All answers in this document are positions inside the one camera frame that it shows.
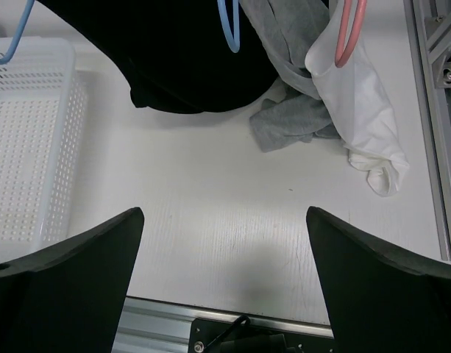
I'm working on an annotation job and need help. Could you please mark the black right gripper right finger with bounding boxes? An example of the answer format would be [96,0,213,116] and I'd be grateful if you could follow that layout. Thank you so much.
[306,207,451,352]

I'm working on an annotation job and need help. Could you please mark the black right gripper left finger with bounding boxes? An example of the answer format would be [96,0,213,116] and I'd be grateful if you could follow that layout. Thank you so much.
[0,207,144,352]

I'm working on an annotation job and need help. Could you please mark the white tank top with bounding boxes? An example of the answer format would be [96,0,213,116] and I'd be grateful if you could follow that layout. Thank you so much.
[305,1,409,196]

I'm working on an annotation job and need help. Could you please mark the pink wire hanger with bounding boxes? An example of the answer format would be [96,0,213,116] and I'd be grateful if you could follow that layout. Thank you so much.
[334,0,369,68]

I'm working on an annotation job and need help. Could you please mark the black tank top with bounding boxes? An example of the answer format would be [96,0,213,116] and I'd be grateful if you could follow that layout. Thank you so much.
[45,1,277,114]

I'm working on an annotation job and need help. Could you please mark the grey tank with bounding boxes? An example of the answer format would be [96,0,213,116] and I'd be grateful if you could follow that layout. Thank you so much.
[240,0,339,152]

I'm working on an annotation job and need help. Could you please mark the blue wire hanger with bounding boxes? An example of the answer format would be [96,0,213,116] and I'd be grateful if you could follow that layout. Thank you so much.
[0,0,241,65]

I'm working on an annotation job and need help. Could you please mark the white plastic perforated basket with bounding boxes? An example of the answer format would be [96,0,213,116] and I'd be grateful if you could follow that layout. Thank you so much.
[0,37,88,263]

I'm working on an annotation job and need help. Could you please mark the aluminium frame front rail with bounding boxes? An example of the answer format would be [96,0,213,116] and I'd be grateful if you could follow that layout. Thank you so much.
[112,297,334,352]

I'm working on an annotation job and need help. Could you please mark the aluminium frame rail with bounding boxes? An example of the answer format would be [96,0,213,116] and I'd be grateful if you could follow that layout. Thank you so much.
[404,1,451,262]
[112,297,334,352]

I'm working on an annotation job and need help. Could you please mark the aluminium frame right rail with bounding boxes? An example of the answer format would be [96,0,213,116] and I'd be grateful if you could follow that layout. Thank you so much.
[404,1,451,262]

